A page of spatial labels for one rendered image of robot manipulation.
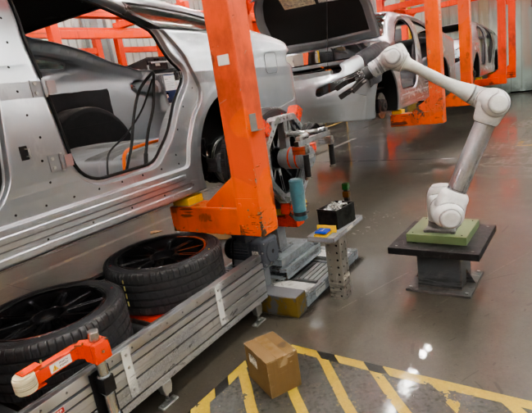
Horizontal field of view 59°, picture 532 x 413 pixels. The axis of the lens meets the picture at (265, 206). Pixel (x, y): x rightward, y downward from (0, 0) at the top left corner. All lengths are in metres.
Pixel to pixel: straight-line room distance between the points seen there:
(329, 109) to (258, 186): 3.10
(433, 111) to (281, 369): 4.79
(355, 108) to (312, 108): 0.48
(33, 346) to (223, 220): 1.20
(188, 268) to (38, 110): 1.01
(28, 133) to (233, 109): 0.97
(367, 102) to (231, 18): 3.37
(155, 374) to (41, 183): 0.98
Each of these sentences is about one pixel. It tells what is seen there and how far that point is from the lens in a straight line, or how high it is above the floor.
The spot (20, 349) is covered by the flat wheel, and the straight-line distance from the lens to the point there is 2.06.
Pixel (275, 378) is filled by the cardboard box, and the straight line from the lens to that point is 2.17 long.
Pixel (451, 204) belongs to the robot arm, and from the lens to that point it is 2.64.
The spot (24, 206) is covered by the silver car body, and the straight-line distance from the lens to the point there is 2.26.
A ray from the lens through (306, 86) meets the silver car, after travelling 5.55.
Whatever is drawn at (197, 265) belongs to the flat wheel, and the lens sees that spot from 2.46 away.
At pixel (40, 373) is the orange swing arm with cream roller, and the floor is 0.48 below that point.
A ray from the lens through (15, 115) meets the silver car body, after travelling 2.27.
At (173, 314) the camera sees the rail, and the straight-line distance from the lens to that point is 2.21.
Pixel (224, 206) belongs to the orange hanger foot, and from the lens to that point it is 2.69.
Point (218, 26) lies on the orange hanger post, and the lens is 2.50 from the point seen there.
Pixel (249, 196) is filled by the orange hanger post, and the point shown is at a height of 0.75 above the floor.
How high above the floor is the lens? 1.33
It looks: 15 degrees down
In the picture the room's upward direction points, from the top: 9 degrees counter-clockwise
